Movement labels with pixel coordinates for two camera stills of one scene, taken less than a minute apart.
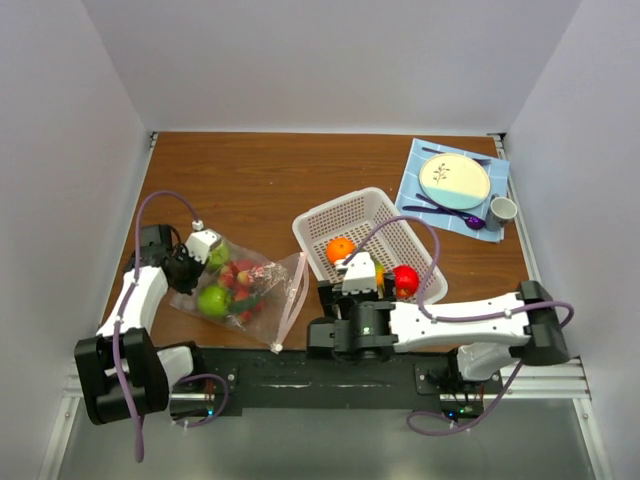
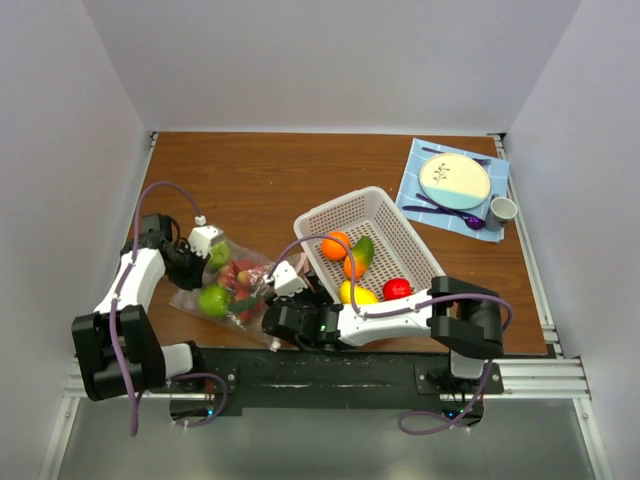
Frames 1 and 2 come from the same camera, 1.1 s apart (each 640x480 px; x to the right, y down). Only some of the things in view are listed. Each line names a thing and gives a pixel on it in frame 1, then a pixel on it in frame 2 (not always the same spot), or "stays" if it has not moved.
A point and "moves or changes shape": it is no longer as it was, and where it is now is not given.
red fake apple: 406,277 moves or changes shape
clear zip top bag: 261,298 stays
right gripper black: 338,299 → 320,296
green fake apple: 214,300 stays
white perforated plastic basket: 355,218 stays
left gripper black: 198,267 stays
